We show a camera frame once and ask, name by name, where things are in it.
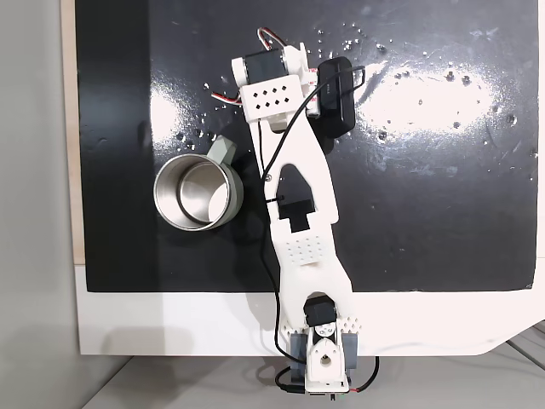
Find black power cable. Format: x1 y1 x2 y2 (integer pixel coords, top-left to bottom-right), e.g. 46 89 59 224
349 355 381 393
274 365 307 396

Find pale green steel mug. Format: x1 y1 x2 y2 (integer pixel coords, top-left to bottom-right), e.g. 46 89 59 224
152 135 246 233

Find light wooden board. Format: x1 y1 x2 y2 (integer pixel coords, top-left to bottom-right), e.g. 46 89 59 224
60 0 89 268

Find grey table clamp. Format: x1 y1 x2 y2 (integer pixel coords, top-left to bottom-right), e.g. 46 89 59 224
340 334 361 372
290 334 312 384

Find black table mat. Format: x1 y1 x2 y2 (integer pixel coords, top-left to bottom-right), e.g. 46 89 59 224
74 0 540 294

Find black webcam with clip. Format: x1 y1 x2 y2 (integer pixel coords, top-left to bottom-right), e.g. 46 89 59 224
317 57 359 138

